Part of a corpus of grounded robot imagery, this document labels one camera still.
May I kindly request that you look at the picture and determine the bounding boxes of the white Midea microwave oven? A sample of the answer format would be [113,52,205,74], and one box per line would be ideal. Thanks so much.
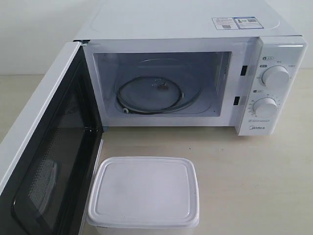
[74,0,308,136]

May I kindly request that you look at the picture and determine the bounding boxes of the glass microwave turntable plate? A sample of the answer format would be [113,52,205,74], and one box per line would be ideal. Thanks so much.
[115,58,204,115]

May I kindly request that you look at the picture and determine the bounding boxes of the white plastic food container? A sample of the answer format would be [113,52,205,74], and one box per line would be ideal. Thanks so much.
[87,156,200,235]

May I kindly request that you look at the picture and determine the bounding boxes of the white microwave door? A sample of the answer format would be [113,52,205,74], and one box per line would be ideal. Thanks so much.
[0,41,103,235]

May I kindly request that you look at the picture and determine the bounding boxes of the printed paper instruction sheet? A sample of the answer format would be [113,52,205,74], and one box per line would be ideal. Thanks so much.
[212,17,264,30]

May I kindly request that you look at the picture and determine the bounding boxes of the upper white control knob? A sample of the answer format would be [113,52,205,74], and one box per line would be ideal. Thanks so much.
[262,66,290,89]

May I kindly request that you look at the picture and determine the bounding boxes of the lower white timer knob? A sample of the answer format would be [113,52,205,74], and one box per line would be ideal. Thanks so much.
[252,97,278,118]

